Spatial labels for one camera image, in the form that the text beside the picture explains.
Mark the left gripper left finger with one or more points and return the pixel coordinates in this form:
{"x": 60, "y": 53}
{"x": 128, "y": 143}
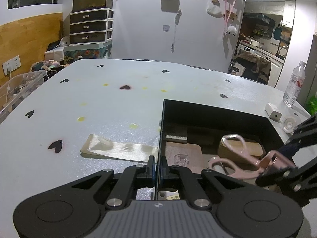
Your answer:
{"x": 150, "y": 168}

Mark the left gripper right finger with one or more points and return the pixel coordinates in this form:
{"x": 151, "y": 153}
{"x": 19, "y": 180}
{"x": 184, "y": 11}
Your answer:
{"x": 164, "y": 169}

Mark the white tape roll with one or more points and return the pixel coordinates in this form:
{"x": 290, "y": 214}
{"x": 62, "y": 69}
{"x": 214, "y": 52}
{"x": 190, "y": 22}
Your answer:
{"x": 289, "y": 124}

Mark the black storage box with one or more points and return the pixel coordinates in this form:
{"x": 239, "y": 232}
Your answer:
{"x": 205, "y": 122}

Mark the small black labelled box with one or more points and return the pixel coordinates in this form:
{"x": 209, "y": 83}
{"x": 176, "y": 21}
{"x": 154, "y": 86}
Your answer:
{"x": 176, "y": 134}

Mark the clear plastic storage bin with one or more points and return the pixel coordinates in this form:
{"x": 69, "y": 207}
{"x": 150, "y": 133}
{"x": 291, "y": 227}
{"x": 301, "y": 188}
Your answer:
{"x": 17, "y": 89}

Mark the dark chair with clothes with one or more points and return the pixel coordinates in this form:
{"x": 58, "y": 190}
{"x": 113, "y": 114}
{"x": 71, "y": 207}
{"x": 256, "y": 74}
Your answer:
{"x": 252, "y": 67}

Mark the white plush toy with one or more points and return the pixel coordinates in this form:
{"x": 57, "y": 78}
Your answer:
{"x": 231, "y": 30}

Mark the white drawer cabinet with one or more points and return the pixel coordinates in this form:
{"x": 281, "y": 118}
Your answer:
{"x": 90, "y": 26}

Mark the brown card with clear hook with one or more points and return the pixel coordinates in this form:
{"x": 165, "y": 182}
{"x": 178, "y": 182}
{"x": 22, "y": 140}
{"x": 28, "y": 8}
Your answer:
{"x": 185, "y": 155}

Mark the clear plastic water bottle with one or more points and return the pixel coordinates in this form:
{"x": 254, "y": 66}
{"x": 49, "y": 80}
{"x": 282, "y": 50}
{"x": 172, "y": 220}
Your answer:
{"x": 294, "y": 85}

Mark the white wall socket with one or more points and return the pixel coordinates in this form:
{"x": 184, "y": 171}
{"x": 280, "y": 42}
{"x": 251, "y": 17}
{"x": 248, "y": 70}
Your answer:
{"x": 11, "y": 65}

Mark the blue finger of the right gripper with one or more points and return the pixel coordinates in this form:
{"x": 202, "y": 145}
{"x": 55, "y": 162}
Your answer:
{"x": 289, "y": 150}

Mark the white USB charger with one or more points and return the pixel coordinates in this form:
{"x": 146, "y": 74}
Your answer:
{"x": 273, "y": 112}

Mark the pink scissors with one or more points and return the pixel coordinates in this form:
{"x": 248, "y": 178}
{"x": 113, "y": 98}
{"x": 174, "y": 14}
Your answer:
{"x": 272, "y": 160}

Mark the oval wooden block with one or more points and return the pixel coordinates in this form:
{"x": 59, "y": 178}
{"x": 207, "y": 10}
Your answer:
{"x": 254, "y": 149}

